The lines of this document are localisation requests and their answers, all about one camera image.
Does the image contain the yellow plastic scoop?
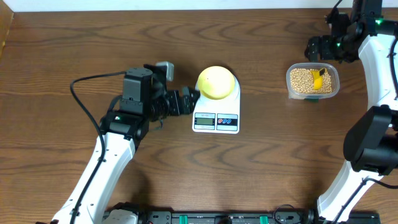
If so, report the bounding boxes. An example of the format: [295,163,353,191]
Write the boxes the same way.
[310,68,326,90]

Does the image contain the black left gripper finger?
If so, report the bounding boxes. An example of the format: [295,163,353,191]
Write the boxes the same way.
[183,101,195,114]
[182,86,201,103]

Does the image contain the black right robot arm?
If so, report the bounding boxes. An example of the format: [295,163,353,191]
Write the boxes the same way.
[305,0,397,223]

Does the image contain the clear plastic container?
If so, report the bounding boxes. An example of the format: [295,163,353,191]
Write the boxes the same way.
[286,63,340,100]

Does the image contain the soybeans pile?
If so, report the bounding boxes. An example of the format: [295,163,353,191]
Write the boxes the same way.
[290,68,333,94]

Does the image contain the yellow plastic bowl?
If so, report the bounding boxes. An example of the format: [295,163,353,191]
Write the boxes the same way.
[197,66,235,100]

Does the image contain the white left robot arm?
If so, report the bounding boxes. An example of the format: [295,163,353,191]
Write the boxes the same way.
[51,62,200,223]

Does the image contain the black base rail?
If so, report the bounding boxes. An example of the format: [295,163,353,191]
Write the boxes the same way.
[105,202,382,224]

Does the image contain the white digital kitchen scale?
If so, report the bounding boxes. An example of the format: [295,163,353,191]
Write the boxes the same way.
[192,76,241,134]

